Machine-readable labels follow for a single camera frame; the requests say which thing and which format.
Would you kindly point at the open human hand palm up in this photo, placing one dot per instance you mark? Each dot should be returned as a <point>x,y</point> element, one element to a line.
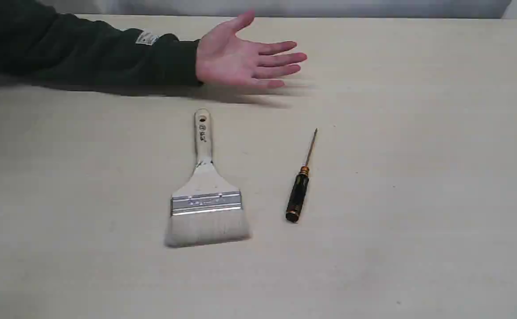
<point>224,59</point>

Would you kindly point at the wide paintbrush with pale handle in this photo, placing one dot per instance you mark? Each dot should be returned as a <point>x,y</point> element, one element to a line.
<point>207,209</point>

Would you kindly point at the black orange precision screwdriver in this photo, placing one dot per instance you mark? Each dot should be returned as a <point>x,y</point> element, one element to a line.
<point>300,185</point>

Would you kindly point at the dark green sleeved forearm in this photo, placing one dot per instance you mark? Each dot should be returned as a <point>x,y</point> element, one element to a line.
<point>40,44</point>

